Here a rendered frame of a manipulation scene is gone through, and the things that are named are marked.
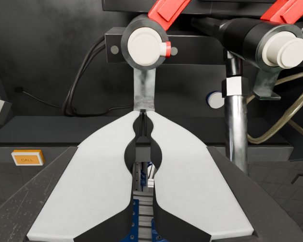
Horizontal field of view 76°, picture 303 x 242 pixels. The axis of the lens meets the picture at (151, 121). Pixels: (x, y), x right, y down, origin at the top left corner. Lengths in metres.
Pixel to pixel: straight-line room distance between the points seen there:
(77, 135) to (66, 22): 0.22
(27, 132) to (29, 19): 0.22
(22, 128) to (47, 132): 0.06
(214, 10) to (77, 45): 0.27
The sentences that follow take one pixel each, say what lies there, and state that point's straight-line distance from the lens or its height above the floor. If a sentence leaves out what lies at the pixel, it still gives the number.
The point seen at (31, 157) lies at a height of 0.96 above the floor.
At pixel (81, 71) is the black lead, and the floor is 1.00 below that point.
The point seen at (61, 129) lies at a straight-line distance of 0.47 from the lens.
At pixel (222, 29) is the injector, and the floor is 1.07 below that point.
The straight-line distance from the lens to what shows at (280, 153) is 0.49.
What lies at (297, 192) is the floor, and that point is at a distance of 2.55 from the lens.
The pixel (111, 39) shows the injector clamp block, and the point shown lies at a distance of 0.28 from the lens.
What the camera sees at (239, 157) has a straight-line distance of 0.18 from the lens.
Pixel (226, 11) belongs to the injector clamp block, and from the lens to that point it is 0.29.
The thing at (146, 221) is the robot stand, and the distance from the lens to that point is 0.83.
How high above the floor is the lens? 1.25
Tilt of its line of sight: 59 degrees down
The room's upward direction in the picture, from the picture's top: 176 degrees clockwise
